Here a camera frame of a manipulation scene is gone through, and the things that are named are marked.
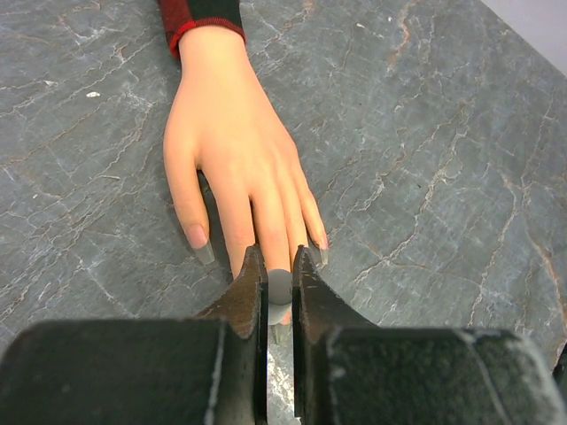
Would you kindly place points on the red plaid shirt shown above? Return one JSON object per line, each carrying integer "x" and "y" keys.
{"x": 181, "y": 16}

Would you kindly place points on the mannequin hand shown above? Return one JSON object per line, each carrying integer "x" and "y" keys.
{"x": 223, "y": 127}

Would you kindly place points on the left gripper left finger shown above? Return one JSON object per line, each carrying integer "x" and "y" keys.
{"x": 238, "y": 391}

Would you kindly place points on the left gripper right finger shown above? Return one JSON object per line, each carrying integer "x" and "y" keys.
{"x": 317, "y": 310}

